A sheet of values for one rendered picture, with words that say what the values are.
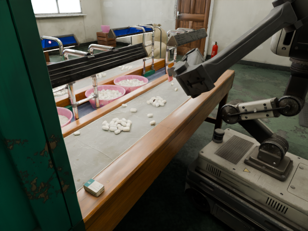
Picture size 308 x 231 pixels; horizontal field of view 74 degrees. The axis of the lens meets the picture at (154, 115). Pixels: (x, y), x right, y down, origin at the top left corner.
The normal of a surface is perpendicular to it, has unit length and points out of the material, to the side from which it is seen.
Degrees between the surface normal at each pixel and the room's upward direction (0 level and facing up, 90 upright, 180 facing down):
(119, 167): 0
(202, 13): 90
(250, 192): 88
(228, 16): 90
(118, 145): 0
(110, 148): 0
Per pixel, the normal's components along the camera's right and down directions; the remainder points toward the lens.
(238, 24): -0.55, 0.40
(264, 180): 0.02, -0.87
